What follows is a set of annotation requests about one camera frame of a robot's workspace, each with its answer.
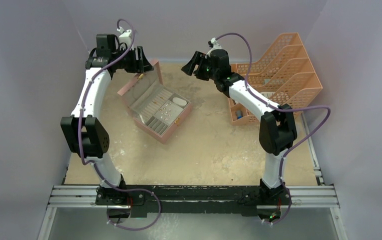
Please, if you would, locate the orange mesh file organizer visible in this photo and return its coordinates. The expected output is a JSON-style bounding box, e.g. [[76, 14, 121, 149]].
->
[[231, 32, 323, 109]]

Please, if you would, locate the pink jewelry box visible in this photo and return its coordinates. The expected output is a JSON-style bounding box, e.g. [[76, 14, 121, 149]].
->
[[118, 59, 192, 144]]

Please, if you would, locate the small blue capped bottle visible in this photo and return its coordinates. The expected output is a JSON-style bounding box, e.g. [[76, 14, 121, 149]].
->
[[235, 110, 243, 119]]

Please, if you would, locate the cream oval watch pillow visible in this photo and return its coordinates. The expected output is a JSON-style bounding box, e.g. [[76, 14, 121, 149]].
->
[[172, 97, 187, 107]]

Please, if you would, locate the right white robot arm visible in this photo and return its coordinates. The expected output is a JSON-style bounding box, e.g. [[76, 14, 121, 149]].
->
[[181, 49, 297, 204]]

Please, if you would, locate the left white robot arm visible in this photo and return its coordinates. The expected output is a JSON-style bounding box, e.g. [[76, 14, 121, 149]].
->
[[60, 29, 154, 205]]

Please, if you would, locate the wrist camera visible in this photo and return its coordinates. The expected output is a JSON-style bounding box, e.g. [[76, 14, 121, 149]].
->
[[206, 37, 222, 56], [117, 27, 134, 50]]

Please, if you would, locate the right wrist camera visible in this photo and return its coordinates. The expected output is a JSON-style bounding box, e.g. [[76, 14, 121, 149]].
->
[[206, 37, 222, 56]]

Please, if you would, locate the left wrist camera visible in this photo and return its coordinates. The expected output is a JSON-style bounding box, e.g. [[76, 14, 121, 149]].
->
[[117, 27, 134, 50]]

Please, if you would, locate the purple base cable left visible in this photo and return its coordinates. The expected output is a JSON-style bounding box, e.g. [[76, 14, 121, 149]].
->
[[106, 188, 162, 232]]

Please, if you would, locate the rhinestone earring in box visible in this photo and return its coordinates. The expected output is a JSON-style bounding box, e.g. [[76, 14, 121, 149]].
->
[[162, 105, 174, 116]]

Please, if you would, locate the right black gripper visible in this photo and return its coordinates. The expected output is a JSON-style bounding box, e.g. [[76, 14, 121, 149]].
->
[[182, 51, 219, 82]]

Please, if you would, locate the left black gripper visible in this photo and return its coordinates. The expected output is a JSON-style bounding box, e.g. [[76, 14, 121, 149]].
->
[[112, 46, 153, 74]]

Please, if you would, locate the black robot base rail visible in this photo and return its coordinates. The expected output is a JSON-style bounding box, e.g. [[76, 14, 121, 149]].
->
[[96, 180, 292, 222]]

